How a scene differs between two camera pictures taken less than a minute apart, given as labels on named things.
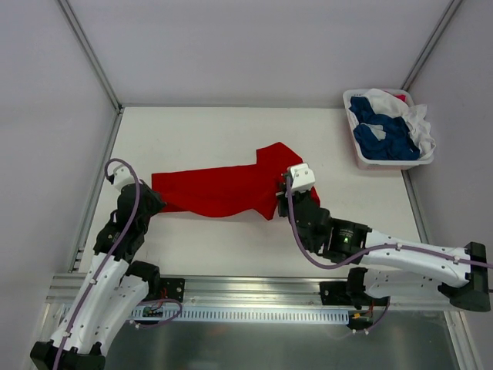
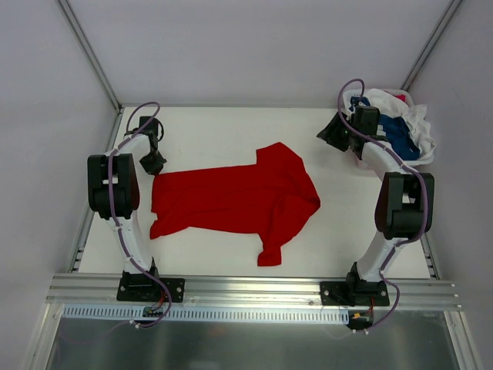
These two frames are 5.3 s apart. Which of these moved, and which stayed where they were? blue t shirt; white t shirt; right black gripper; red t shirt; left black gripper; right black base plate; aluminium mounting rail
Moved: red t shirt; right black gripper; left black gripper
Stayed: right black base plate; white t shirt; blue t shirt; aluminium mounting rail
